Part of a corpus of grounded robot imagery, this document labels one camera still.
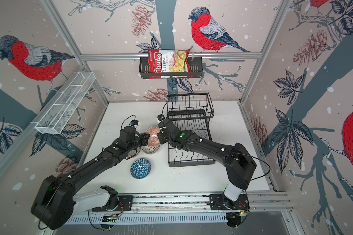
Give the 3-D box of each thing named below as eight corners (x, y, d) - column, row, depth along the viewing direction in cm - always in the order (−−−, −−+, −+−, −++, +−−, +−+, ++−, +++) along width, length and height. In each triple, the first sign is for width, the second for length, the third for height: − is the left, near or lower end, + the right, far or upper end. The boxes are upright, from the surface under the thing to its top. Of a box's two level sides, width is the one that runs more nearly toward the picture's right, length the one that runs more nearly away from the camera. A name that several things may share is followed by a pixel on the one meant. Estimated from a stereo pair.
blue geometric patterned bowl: (130, 178, 82) (128, 176, 80) (134, 160, 89) (132, 158, 87) (150, 178, 82) (148, 176, 80) (152, 160, 89) (151, 158, 86)
